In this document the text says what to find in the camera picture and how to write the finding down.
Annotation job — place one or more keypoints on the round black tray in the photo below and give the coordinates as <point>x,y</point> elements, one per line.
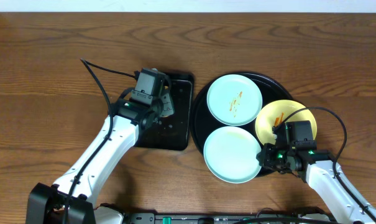
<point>203,123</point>

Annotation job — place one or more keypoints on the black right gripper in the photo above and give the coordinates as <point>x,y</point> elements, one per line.
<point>265,157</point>

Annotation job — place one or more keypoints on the light green plate with stain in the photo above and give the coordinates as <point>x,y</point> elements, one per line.
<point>234,100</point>

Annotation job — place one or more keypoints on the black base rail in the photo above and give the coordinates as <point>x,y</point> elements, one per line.
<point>152,216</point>

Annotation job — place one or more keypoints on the rectangular black tray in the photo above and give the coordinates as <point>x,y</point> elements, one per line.
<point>172,132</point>

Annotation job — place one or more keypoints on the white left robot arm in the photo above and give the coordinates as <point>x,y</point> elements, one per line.
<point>90,172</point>

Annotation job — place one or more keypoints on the yellow plate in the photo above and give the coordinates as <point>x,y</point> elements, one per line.
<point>274,113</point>

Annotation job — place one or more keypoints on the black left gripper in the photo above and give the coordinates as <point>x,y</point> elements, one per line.
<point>164,109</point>

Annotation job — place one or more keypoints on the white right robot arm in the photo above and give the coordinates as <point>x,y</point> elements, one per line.
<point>323,174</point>

